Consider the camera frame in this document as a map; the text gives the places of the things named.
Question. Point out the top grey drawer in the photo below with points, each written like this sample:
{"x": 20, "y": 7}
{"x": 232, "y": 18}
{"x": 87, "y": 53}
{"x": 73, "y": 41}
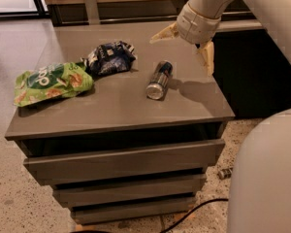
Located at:
{"x": 102, "y": 165}

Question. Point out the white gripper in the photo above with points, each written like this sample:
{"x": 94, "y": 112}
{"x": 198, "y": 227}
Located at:
{"x": 197, "y": 25}

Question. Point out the left metal bracket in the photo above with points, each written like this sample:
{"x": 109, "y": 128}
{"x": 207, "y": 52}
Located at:
{"x": 92, "y": 11}

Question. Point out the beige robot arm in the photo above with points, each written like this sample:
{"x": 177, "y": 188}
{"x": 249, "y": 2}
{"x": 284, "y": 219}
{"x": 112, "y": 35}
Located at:
{"x": 260, "y": 190}

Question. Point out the bottom grey drawer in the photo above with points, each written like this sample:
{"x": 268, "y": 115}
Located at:
{"x": 153, "y": 208}

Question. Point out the white power strip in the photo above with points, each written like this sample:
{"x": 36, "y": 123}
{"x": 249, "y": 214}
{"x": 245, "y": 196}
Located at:
{"x": 225, "y": 173}

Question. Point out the grey drawer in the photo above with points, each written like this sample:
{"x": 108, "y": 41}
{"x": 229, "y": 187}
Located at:
{"x": 153, "y": 208}
{"x": 102, "y": 165}
{"x": 118, "y": 192}

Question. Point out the wooden counter bench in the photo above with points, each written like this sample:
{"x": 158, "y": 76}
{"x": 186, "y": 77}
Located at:
{"x": 73, "y": 12}

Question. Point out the green rice chip bag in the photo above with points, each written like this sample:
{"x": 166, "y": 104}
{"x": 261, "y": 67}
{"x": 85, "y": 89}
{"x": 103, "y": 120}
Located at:
{"x": 58, "y": 80}

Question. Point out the grey drawer cabinet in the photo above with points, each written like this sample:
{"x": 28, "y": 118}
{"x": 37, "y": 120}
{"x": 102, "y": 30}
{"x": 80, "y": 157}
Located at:
{"x": 116, "y": 114}

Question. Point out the dark blue chip bag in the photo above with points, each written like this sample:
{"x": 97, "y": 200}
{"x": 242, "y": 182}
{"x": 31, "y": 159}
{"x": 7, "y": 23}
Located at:
{"x": 109, "y": 59}

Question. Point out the middle grey drawer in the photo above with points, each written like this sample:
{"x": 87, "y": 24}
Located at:
{"x": 118, "y": 192}

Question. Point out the redbull can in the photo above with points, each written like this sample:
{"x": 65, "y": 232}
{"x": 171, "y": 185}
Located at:
{"x": 157, "y": 85}

